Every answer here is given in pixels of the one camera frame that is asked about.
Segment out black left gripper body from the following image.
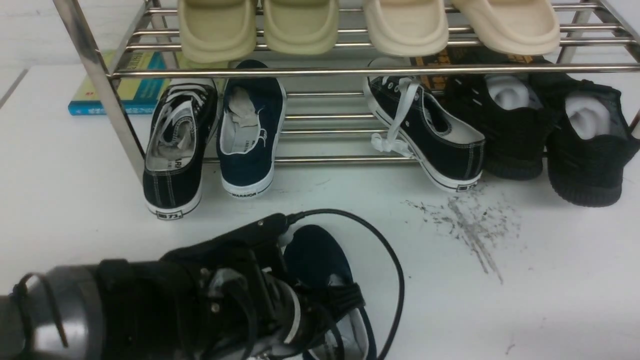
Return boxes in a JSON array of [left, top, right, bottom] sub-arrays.
[[161, 213, 365, 360]]

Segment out navy slip-on canvas shoe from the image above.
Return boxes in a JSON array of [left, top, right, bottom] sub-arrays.
[[283, 224, 378, 360], [215, 77, 288, 199]]

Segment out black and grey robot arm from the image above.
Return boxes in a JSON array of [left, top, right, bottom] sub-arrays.
[[1, 213, 377, 360]]

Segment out stainless steel shoe rack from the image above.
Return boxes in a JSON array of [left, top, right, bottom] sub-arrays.
[[54, 0, 639, 180]]

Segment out black canvas lace-up sneaker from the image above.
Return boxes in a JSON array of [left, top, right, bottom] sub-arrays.
[[142, 78, 219, 221]]

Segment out yellow and blue book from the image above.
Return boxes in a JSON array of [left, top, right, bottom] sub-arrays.
[[67, 52, 169, 116]]

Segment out black canvas sneaker white laces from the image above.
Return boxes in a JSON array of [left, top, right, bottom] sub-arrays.
[[363, 74, 486, 193]]

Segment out beige rubber slipper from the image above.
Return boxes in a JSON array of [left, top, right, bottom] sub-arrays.
[[262, 0, 340, 56], [177, 0, 258, 64]]

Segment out cream rubber slipper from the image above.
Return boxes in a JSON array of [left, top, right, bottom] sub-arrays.
[[451, 0, 562, 56], [362, 0, 450, 57]]

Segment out black knit sneaker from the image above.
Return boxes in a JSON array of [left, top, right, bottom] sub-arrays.
[[530, 72, 639, 208], [444, 73, 560, 182]]

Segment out black cable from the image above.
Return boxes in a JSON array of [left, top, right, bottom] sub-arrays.
[[286, 208, 406, 360]]

